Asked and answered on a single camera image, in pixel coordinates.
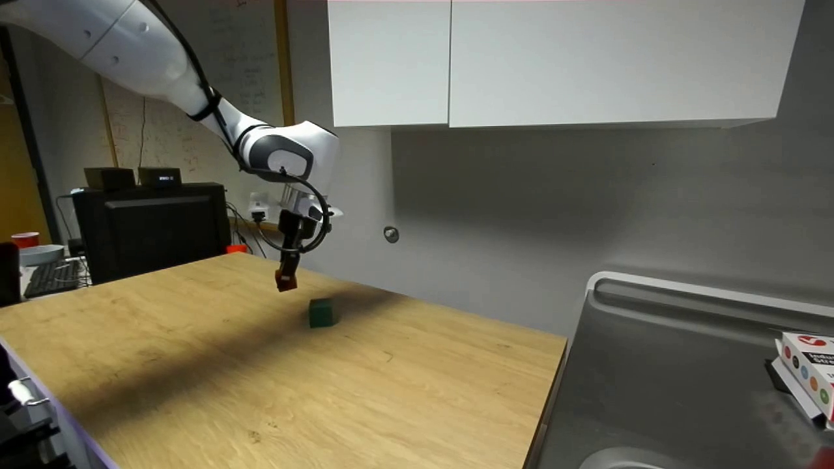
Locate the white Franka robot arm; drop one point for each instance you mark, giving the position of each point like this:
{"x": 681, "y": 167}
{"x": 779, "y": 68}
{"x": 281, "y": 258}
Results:
{"x": 156, "y": 60}

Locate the wood framed whiteboard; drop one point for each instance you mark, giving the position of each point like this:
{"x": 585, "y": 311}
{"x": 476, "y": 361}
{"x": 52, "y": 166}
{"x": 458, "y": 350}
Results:
{"x": 251, "y": 79}

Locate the black keyboard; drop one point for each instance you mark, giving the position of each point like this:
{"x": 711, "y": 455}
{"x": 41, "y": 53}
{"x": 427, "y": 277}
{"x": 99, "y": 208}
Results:
{"x": 52, "y": 277}

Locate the red cup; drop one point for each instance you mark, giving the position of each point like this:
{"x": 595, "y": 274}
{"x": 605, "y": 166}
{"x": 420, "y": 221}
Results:
{"x": 27, "y": 239}

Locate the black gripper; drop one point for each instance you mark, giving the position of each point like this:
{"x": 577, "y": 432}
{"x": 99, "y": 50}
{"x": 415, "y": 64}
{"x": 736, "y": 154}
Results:
{"x": 298, "y": 228}

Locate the small black box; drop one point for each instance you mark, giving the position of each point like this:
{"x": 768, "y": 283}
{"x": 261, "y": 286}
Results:
{"x": 108, "y": 178}
{"x": 160, "y": 176}

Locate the green block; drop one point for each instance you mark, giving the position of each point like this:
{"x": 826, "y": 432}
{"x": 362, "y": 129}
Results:
{"x": 320, "y": 314}

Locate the black computer monitor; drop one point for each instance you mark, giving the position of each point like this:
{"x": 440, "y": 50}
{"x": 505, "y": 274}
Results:
{"x": 145, "y": 230}

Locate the round metal wall knob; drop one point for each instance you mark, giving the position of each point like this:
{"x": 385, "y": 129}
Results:
{"x": 392, "y": 234}

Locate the small orange object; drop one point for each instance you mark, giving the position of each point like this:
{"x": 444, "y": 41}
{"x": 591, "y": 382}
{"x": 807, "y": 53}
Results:
{"x": 235, "y": 248}

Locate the colourful printed cardboard box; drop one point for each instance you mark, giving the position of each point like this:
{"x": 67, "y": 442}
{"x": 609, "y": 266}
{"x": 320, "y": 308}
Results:
{"x": 807, "y": 365}

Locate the stainless steel sink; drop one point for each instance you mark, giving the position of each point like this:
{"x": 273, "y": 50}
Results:
{"x": 694, "y": 382}

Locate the narrow white cabinet door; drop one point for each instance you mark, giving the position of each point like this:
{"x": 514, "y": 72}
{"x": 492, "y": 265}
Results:
{"x": 389, "y": 60}

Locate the black clamp device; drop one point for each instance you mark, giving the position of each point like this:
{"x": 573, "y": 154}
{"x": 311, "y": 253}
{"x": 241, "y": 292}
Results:
{"x": 20, "y": 417}

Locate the white wall cabinet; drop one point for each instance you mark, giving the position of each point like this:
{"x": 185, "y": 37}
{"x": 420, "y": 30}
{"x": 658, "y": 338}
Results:
{"x": 620, "y": 60}

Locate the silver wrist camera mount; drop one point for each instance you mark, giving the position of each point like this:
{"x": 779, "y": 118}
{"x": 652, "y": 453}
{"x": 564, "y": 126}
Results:
{"x": 304, "y": 202}

